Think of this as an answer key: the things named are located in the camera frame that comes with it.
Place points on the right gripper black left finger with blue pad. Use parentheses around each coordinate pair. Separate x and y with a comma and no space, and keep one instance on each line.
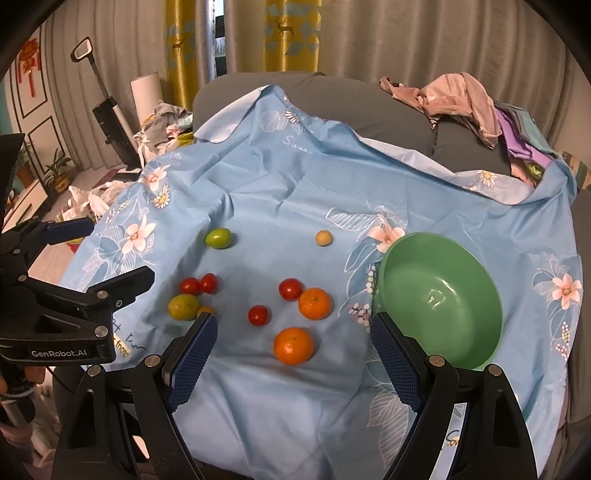
(95,442)

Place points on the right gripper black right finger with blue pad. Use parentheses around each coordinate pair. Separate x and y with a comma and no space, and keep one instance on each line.
(494,441)

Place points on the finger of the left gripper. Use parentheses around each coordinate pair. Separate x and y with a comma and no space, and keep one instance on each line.
(120,291)
(61,232)

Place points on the red cherry tomato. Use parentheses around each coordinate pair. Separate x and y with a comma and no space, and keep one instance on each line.
(290,289)
(190,286)
(259,315)
(209,283)

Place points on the orange mandarin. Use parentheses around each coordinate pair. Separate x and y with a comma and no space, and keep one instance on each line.
(293,346)
(315,304)

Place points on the small tan round fruit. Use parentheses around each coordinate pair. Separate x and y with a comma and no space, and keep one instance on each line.
(324,238)

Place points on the potted green plant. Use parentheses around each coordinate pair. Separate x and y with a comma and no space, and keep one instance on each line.
(56,176)

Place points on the yellow green lime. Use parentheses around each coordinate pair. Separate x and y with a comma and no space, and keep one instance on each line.
(183,307)

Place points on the small orange kumquat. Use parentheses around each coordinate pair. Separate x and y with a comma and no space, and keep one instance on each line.
(205,310)

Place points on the upright vacuum cleaner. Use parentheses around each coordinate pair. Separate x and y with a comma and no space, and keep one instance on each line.
(108,113)

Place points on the green round fruit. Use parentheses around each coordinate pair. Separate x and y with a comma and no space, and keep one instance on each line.
(219,238)

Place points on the clothes heap on chair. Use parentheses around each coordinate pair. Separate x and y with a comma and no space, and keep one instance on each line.
(167,128)

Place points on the white cylinder lamp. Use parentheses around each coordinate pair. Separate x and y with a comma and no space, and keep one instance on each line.
(146,93)

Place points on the green plastic bowl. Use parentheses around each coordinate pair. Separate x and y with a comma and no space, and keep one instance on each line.
(438,293)

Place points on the light blue floral sheet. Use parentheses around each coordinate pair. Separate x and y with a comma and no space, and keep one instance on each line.
(275,176)

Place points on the red Chinese knot decoration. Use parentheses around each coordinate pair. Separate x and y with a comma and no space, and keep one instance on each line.
(29,66)

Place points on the yellow patterned curtain left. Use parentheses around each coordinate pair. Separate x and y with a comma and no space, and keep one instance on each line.
(181,51)

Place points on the yellow patterned curtain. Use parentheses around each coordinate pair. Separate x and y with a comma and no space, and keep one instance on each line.
(181,51)
(292,35)

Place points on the purple cloth pile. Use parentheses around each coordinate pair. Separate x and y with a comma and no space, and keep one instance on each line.
(528,151)

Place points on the yellow patterned curtain right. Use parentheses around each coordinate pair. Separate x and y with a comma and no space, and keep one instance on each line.
(292,35)

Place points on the grey sofa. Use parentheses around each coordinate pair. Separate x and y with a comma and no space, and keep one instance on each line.
(366,108)

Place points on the pink cloth pile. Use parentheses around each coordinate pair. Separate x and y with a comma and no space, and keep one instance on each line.
(457,95)

